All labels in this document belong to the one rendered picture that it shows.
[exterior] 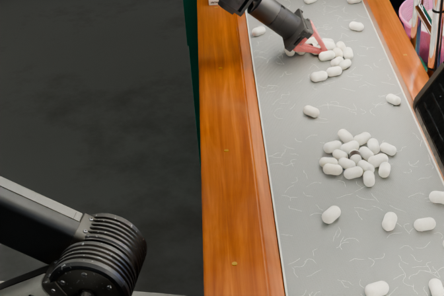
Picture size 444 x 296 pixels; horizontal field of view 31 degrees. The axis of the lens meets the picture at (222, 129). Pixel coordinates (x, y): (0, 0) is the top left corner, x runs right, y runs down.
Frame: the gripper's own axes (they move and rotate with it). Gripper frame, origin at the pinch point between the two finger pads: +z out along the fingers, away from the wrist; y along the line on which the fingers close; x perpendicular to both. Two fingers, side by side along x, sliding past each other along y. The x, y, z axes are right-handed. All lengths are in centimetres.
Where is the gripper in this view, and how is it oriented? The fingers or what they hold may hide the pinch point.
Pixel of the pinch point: (322, 50)
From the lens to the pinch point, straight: 180.6
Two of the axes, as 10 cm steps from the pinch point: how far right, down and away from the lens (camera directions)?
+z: 7.9, 4.9, 3.7
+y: -0.5, -5.5, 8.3
